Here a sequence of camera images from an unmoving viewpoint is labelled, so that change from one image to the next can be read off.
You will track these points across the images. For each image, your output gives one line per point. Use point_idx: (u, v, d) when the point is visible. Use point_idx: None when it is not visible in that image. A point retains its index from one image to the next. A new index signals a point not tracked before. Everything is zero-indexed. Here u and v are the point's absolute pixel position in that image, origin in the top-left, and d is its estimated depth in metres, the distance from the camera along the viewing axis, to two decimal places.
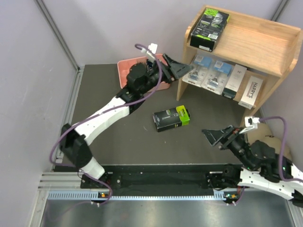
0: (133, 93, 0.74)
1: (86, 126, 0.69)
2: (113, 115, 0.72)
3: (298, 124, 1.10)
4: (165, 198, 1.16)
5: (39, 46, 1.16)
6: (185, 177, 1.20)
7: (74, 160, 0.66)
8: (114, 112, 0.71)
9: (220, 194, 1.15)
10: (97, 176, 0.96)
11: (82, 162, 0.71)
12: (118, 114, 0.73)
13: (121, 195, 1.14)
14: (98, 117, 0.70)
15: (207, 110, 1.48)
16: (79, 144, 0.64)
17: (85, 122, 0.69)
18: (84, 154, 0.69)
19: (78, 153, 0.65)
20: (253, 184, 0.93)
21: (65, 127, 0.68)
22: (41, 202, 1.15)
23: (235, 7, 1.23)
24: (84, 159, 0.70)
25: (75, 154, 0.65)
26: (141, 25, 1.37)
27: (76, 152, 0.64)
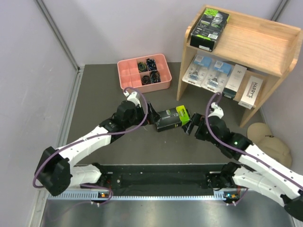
0: (115, 124, 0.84)
1: (69, 150, 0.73)
2: (97, 143, 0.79)
3: (298, 124, 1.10)
4: (165, 198, 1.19)
5: (39, 46, 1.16)
6: (185, 178, 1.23)
7: (52, 184, 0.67)
8: (97, 139, 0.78)
9: (220, 194, 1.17)
10: (94, 180, 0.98)
11: (59, 188, 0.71)
12: (100, 142, 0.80)
13: (121, 195, 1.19)
14: (83, 142, 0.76)
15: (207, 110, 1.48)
16: (62, 168, 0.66)
17: (69, 146, 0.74)
18: (64, 180, 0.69)
19: (58, 177, 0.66)
20: (246, 181, 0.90)
21: (48, 151, 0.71)
22: (41, 202, 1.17)
23: (235, 7, 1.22)
24: (60, 185, 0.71)
25: (56, 178, 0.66)
26: (141, 25, 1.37)
27: (57, 176, 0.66)
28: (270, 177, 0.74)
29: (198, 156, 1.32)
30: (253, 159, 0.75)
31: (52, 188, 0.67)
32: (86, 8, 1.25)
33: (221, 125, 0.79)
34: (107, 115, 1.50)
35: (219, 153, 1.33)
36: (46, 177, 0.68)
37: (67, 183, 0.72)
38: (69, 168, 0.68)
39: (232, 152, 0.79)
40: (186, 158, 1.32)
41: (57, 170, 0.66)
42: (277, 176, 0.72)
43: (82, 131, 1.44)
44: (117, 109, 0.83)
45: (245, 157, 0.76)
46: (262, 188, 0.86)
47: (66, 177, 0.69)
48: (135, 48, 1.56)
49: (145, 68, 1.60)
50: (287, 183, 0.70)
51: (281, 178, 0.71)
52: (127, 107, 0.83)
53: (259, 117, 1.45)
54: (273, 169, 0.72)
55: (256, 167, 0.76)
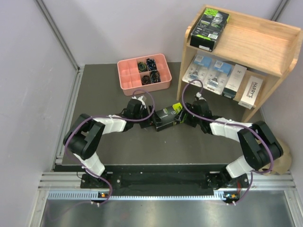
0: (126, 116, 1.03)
1: (101, 118, 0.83)
2: (117, 123, 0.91)
3: (298, 124, 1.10)
4: (165, 198, 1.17)
5: (40, 45, 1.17)
6: (185, 177, 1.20)
7: (86, 143, 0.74)
8: (118, 120, 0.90)
9: (220, 194, 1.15)
10: (99, 173, 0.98)
11: (88, 153, 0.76)
12: (119, 123, 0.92)
13: (121, 195, 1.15)
14: (110, 118, 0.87)
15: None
16: (99, 127, 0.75)
17: (101, 117, 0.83)
18: (95, 143, 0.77)
19: (94, 135, 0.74)
20: (233, 166, 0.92)
21: (82, 117, 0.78)
22: (41, 202, 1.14)
23: (235, 7, 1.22)
24: (92, 149, 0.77)
25: (92, 136, 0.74)
26: (141, 24, 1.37)
27: (94, 134, 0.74)
28: (229, 133, 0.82)
29: (198, 157, 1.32)
30: (216, 122, 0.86)
31: (84, 148, 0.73)
32: (86, 8, 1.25)
33: (204, 105, 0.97)
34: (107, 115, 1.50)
35: (218, 153, 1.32)
36: (78, 140, 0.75)
37: (95, 149, 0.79)
38: (102, 132, 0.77)
39: (207, 127, 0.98)
40: (186, 158, 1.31)
41: (94, 128, 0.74)
42: (229, 127, 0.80)
43: None
44: (128, 105, 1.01)
45: (212, 124, 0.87)
46: (241, 162, 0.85)
47: (97, 140, 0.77)
48: (135, 48, 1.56)
49: (145, 68, 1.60)
50: (235, 128, 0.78)
51: (232, 127, 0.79)
52: (136, 102, 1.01)
53: (259, 117, 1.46)
54: (227, 124, 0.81)
55: (221, 131, 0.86)
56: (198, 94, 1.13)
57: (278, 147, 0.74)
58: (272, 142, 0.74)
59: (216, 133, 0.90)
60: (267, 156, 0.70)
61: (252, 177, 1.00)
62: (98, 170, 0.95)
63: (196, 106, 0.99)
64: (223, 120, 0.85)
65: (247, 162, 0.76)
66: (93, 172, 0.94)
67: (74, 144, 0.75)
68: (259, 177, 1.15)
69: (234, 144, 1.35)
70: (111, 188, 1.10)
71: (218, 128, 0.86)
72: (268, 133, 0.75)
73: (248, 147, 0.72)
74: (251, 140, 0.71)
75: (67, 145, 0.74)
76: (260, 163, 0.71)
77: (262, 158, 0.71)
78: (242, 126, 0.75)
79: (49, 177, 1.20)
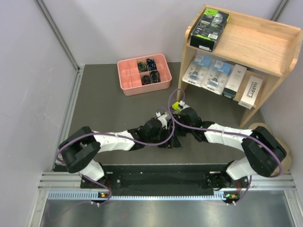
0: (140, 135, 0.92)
1: (102, 137, 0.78)
2: (122, 144, 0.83)
3: (298, 124, 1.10)
4: (165, 198, 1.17)
5: (40, 45, 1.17)
6: (185, 177, 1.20)
7: (75, 160, 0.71)
8: (124, 141, 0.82)
9: (220, 194, 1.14)
10: (95, 178, 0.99)
11: (75, 169, 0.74)
12: (124, 144, 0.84)
13: (121, 195, 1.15)
14: (114, 137, 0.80)
15: (207, 111, 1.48)
16: (93, 148, 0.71)
17: (102, 135, 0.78)
18: (86, 161, 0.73)
19: (85, 155, 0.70)
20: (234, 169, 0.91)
21: (84, 131, 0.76)
22: (41, 202, 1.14)
23: (235, 7, 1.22)
24: (81, 165, 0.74)
25: (82, 155, 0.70)
26: (141, 25, 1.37)
27: (86, 153, 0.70)
28: (228, 141, 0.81)
29: (197, 157, 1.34)
30: (212, 131, 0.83)
31: (72, 163, 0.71)
32: (86, 8, 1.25)
33: (192, 113, 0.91)
34: (107, 115, 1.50)
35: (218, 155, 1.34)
36: (70, 153, 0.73)
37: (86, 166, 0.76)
38: (97, 152, 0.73)
39: (201, 135, 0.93)
40: (186, 158, 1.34)
41: (88, 147, 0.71)
42: (229, 136, 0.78)
43: None
44: (145, 124, 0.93)
45: (208, 133, 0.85)
46: (243, 165, 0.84)
47: (88, 159, 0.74)
48: (135, 48, 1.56)
49: (145, 68, 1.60)
50: (236, 137, 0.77)
51: (231, 136, 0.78)
52: (154, 125, 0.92)
53: (259, 117, 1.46)
54: (225, 133, 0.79)
55: (218, 139, 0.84)
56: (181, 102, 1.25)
57: (281, 150, 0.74)
58: (276, 146, 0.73)
59: (211, 141, 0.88)
60: (274, 161, 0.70)
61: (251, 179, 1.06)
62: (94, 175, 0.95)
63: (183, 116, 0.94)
64: (219, 128, 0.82)
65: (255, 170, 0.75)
66: (90, 177, 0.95)
67: (66, 154, 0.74)
68: (259, 177, 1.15)
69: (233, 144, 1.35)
70: (110, 190, 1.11)
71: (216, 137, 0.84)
72: (270, 137, 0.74)
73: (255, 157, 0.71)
74: (256, 149, 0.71)
75: (59, 152, 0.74)
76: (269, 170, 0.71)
77: (271, 165, 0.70)
78: (243, 135, 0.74)
79: (50, 177, 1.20)
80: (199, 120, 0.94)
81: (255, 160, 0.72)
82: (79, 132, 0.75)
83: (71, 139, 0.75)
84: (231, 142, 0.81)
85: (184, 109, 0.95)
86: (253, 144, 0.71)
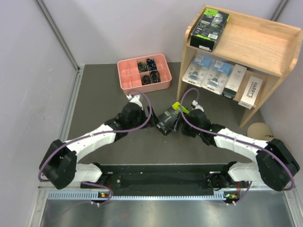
0: (120, 123, 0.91)
1: (80, 142, 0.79)
2: (102, 139, 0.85)
3: (299, 124, 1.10)
4: (165, 198, 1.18)
5: (39, 45, 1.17)
6: (185, 177, 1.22)
7: (58, 175, 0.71)
8: (103, 136, 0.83)
9: (220, 194, 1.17)
10: (95, 179, 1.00)
11: (63, 183, 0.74)
12: (104, 139, 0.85)
13: (121, 195, 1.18)
14: (90, 137, 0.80)
15: (208, 111, 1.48)
16: (69, 160, 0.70)
17: (76, 141, 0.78)
18: (69, 172, 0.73)
19: (65, 169, 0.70)
20: (237, 172, 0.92)
21: (55, 144, 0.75)
22: (41, 202, 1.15)
23: (235, 7, 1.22)
24: (67, 178, 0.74)
25: (62, 169, 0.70)
26: (141, 24, 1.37)
27: (65, 167, 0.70)
28: (239, 148, 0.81)
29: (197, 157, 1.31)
30: (223, 137, 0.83)
31: (57, 179, 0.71)
32: (86, 8, 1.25)
33: (201, 116, 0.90)
34: (107, 115, 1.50)
35: (218, 154, 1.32)
36: (52, 170, 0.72)
37: (72, 178, 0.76)
38: (76, 162, 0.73)
39: (209, 138, 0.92)
40: (186, 159, 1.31)
41: (65, 161, 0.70)
42: (241, 144, 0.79)
43: (82, 132, 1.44)
44: (123, 110, 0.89)
45: (218, 137, 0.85)
46: (248, 171, 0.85)
47: (71, 170, 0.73)
48: (135, 48, 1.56)
49: (145, 68, 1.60)
50: (249, 148, 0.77)
51: (245, 145, 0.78)
52: (132, 108, 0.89)
53: (259, 117, 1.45)
54: (237, 140, 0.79)
55: (228, 145, 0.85)
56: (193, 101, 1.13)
57: (295, 165, 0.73)
58: (290, 161, 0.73)
59: (220, 145, 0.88)
60: (286, 175, 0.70)
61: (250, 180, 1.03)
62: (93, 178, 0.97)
63: (192, 117, 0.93)
64: (230, 135, 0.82)
65: (265, 182, 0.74)
66: (88, 180, 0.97)
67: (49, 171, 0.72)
68: None
69: None
70: (110, 189, 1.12)
71: (226, 143, 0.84)
72: (284, 152, 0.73)
73: (268, 170, 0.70)
74: (270, 162, 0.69)
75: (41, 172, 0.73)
76: (281, 184, 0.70)
77: (282, 178, 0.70)
78: (258, 148, 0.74)
79: None
80: (207, 123, 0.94)
81: (268, 174, 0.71)
82: (51, 147, 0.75)
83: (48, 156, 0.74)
84: (242, 151, 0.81)
85: (193, 110, 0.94)
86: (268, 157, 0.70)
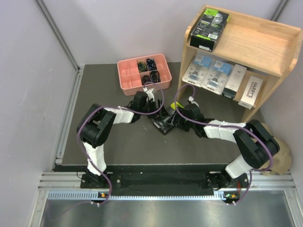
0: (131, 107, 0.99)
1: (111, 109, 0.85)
2: (126, 115, 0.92)
3: (298, 124, 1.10)
4: (165, 198, 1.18)
5: (39, 45, 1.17)
6: (185, 177, 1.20)
7: (100, 130, 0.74)
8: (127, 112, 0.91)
9: (220, 194, 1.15)
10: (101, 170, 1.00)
11: (101, 140, 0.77)
12: (126, 115, 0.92)
13: (121, 195, 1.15)
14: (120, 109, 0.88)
15: (207, 110, 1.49)
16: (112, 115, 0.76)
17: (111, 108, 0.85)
18: (107, 131, 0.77)
19: (107, 123, 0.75)
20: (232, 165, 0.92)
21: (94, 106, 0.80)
22: (41, 202, 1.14)
23: (235, 7, 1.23)
24: (104, 135, 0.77)
25: (104, 124, 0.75)
26: (141, 25, 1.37)
27: (107, 120, 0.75)
28: (223, 134, 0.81)
29: (196, 157, 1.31)
30: (210, 126, 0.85)
31: (98, 135, 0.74)
32: (86, 8, 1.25)
33: (196, 109, 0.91)
34: None
35: (218, 153, 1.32)
36: (91, 127, 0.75)
37: (106, 137, 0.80)
38: (114, 119, 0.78)
39: (202, 131, 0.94)
40: (186, 158, 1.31)
41: (107, 117, 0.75)
42: (224, 129, 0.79)
43: None
44: (134, 97, 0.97)
45: (206, 127, 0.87)
46: (238, 161, 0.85)
47: (108, 129, 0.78)
48: (135, 48, 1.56)
49: (145, 68, 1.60)
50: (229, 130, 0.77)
51: (227, 129, 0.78)
52: (143, 95, 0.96)
53: (259, 117, 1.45)
54: (221, 126, 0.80)
55: (216, 133, 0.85)
56: (190, 98, 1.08)
57: (274, 144, 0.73)
58: (268, 139, 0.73)
59: (211, 135, 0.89)
60: (265, 153, 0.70)
61: (250, 178, 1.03)
62: (101, 166, 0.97)
63: (187, 111, 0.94)
64: (216, 123, 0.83)
65: (247, 162, 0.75)
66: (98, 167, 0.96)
67: (87, 131, 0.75)
68: (259, 177, 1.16)
69: (233, 145, 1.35)
70: (111, 187, 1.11)
71: (212, 130, 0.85)
72: (262, 131, 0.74)
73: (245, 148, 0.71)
74: (247, 139, 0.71)
75: (79, 132, 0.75)
76: (260, 161, 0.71)
77: (261, 156, 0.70)
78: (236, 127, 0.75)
79: (50, 177, 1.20)
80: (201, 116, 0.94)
81: (246, 152, 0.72)
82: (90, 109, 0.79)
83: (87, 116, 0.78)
84: (228, 136, 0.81)
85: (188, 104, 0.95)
86: (245, 135, 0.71)
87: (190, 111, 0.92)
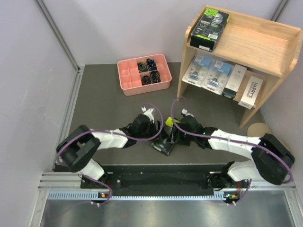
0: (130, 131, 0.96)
1: (99, 134, 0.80)
2: (117, 140, 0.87)
3: (299, 124, 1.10)
4: (165, 198, 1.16)
5: (39, 46, 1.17)
6: (185, 177, 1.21)
7: (77, 157, 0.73)
8: (118, 137, 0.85)
9: (220, 194, 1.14)
10: (96, 177, 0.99)
11: (77, 167, 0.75)
12: (119, 140, 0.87)
13: (121, 195, 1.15)
14: (110, 134, 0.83)
15: (203, 119, 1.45)
16: (93, 144, 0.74)
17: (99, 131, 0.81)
18: (87, 158, 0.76)
19: (87, 151, 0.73)
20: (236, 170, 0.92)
21: (82, 129, 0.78)
22: (41, 202, 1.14)
23: (235, 7, 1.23)
24: (82, 162, 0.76)
25: (84, 152, 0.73)
26: (141, 25, 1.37)
27: (88, 149, 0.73)
28: (234, 148, 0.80)
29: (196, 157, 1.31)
30: (217, 138, 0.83)
31: (74, 162, 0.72)
32: (86, 8, 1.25)
33: (192, 120, 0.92)
34: (107, 115, 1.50)
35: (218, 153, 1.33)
36: (71, 152, 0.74)
37: (85, 164, 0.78)
38: (97, 148, 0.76)
39: (204, 142, 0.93)
40: (186, 158, 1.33)
41: (89, 144, 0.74)
42: (236, 144, 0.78)
43: None
44: (134, 120, 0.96)
45: (211, 140, 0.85)
46: (246, 169, 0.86)
47: (89, 156, 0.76)
48: (135, 48, 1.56)
49: (145, 68, 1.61)
50: (243, 146, 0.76)
51: (239, 144, 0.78)
52: (142, 120, 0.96)
53: (259, 117, 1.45)
54: (231, 140, 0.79)
55: (223, 145, 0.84)
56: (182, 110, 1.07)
57: (289, 156, 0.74)
58: (284, 154, 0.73)
59: (216, 147, 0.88)
60: (283, 168, 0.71)
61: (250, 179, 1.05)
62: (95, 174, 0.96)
63: (184, 124, 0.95)
64: (224, 136, 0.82)
65: (264, 177, 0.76)
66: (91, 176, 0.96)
67: (66, 154, 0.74)
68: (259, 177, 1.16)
69: None
70: (110, 188, 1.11)
71: (221, 144, 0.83)
72: (277, 145, 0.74)
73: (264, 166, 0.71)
74: (266, 158, 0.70)
75: (59, 153, 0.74)
76: (279, 177, 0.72)
77: (280, 172, 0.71)
78: (252, 145, 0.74)
79: (50, 177, 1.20)
80: (200, 127, 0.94)
81: (265, 169, 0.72)
82: (77, 130, 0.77)
83: (71, 138, 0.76)
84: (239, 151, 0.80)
85: (183, 117, 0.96)
86: (262, 154, 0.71)
87: (186, 123, 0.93)
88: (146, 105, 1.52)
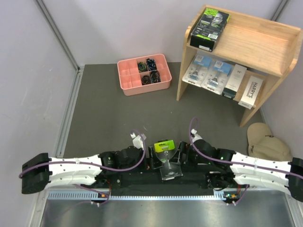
0: (112, 161, 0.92)
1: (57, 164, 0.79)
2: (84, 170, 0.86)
3: (299, 125, 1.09)
4: (165, 198, 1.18)
5: (39, 45, 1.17)
6: (185, 177, 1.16)
7: (26, 186, 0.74)
8: (88, 168, 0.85)
9: (220, 194, 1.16)
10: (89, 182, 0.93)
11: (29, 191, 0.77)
12: (89, 170, 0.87)
13: (121, 195, 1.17)
14: (74, 163, 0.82)
15: (204, 135, 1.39)
16: (41, 179, 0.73)
17: (59, 162, 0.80)
18: (38, 188, 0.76)
19: (33, 184, 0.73)
20: (247, 179, 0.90)
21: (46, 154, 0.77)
22: (41, 202, 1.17)
23: (235, 7, 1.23)
24: (34, 190, 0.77)
25: (31, 183, 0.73)
26: (141, 25, 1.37)
27: (34, 182, 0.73)
28: (262, 174, 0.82)
29: None
30: (240, 165, 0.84)
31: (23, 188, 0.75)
32: (86, 8, 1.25)
33: (207, 146, 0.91)
34: (107, 116, 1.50)
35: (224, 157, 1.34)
36: (26, 178, 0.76)
37: (40, 190, 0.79)
38: (47, 182, 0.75)
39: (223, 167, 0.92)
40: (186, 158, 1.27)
41: (36, 178, 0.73)
42: (264, 171, 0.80)
43: (82, 131, 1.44)
44: (121, 152, 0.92)
45: (235, 167, 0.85)
46: (264, 181, 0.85)
47: (40, 187, 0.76)
48: (135, 48, 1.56)
49: (145, 68, 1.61)
50: (274, 173, 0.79)
51: (269, 171, 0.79)
52: (128, 154, 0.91)
53: (259, 117, 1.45)
54: (258, 167, 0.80)
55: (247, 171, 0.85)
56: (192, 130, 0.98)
57: None
58: None
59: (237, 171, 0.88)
60: None
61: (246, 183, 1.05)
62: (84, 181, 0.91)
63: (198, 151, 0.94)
64: (249, 162, 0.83)
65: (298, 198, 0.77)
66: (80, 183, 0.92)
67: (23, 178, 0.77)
68: None
69: (233, 144, 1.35)
70: (108, 195, 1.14)
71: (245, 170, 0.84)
72: None
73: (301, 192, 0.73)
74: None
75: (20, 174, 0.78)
76: None
77: None
78: (285, 172, 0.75)
79: None
80: (214, 151, 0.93)
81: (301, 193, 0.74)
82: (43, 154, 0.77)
83: (31, 165, 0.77)
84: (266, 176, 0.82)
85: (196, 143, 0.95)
86: None
87: (202, 151, 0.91)
88: (146, 106, 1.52)
